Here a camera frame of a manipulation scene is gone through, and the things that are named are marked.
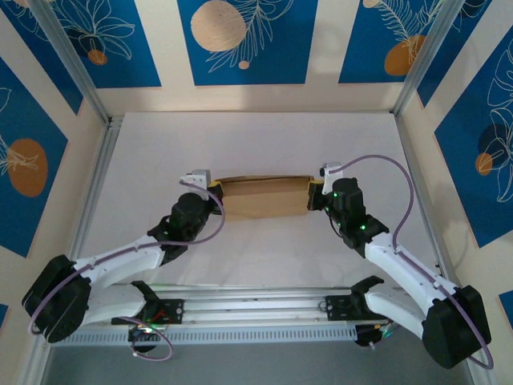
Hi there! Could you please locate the aluminium cross rail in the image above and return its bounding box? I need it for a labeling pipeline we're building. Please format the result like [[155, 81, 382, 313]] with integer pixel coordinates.
[[34, 286, 478, 332]]

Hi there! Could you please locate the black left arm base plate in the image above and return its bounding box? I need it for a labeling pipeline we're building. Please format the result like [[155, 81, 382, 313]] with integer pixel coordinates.
[[131, 298, 184, 325]]

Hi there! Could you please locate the brown cardboard box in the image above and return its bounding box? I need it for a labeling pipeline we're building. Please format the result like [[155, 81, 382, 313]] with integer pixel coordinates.
[[216, 175, 316, 221]]

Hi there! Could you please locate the aluminium corner post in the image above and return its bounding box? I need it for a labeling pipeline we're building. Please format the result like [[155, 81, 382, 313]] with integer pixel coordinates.
[[390, 0, 471, 118], [28, 0, 113, 126]]

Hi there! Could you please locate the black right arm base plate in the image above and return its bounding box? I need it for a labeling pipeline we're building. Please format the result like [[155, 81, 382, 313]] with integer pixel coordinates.
[[326, 294, 398, 322]]

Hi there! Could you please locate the grey slotted cable duct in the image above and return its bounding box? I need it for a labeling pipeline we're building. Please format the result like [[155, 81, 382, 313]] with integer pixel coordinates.
[[50, 325, 357, 347]]

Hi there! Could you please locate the aluminium side rail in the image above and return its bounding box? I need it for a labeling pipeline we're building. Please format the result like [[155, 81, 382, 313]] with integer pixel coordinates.
[[57, 115, 124, 298], [394, 114, 454, 290]]

